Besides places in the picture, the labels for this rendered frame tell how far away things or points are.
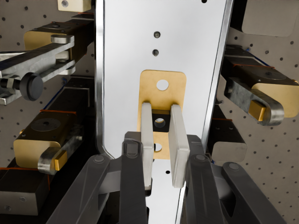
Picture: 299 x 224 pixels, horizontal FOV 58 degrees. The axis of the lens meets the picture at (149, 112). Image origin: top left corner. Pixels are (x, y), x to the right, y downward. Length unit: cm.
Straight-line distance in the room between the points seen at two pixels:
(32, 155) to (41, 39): 20
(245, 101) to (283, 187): 68
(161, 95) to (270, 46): 65
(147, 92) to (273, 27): 35
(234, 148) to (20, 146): 40
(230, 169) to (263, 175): 89
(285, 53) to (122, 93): 53
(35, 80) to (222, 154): 41
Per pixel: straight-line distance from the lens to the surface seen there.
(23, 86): 28
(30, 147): 51
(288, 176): 108
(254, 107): 44
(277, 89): 49
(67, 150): 51
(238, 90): 49
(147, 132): 18
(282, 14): 53
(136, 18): 47
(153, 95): 22
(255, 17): 52
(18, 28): 85
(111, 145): 55
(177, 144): 17
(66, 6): 41
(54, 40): 42
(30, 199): 50
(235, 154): 60
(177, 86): 22
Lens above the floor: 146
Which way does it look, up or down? 65 degrees down
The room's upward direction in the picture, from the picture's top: 180 degrees clockwise
